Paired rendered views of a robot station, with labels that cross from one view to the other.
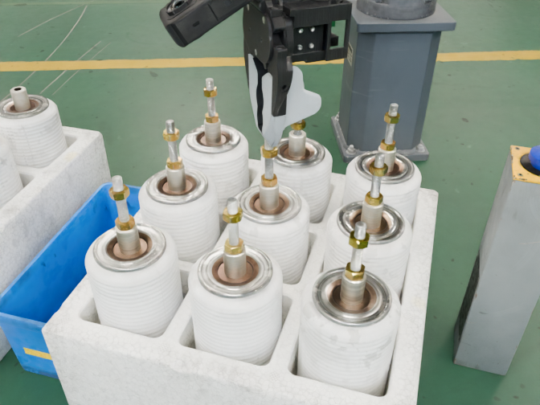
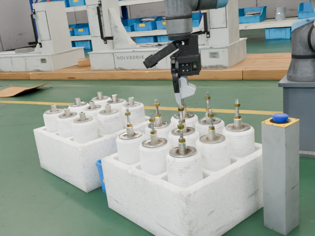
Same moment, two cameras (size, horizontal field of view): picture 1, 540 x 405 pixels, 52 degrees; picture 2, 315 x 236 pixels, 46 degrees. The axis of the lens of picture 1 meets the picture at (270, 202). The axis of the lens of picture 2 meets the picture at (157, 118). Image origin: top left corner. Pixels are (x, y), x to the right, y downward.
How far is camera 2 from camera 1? 70 cm
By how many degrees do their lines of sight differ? 36
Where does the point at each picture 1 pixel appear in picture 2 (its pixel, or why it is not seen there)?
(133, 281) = (125, 142)
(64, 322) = (108, 158)
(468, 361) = (269, 224)
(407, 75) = (309, 109)
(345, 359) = (172, 170)
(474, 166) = not seen: outside the picture
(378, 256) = (206, 147)
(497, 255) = (265, 161)
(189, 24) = (148, 62)
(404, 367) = (198, 184)
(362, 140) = not seen: hidden behind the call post
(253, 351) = (154, 172)
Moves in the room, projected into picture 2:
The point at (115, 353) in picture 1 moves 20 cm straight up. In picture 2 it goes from (116, 166) to (106, 103)
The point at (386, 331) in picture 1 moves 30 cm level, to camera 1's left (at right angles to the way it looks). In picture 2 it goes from (185, 160) to (97, 147)
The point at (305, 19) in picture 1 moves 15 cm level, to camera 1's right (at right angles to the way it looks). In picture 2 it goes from (182, 61) to (232, 60)
